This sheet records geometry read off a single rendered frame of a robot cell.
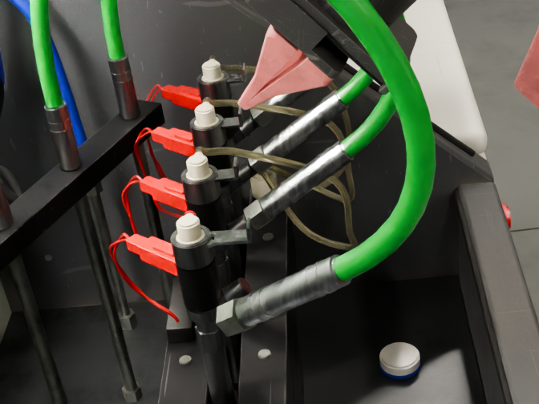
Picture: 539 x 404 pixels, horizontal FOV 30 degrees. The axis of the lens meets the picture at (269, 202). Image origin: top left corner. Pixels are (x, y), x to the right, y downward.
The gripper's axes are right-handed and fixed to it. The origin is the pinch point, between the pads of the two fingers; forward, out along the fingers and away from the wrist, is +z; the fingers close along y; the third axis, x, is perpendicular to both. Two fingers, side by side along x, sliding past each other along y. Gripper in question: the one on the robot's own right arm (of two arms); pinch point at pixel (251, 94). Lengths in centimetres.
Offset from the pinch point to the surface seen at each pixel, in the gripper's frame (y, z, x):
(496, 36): -82, 94, -269
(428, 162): -6.7, -11.6, 12.1
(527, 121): -92, 84, -211
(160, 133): 1.2, 19.5, -15.6
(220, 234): -5.1, 9.8, 0.9
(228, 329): -7.3, 6.3, 11.1
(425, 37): -19, 17, -62
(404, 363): -31.2, 23.7, -17.6
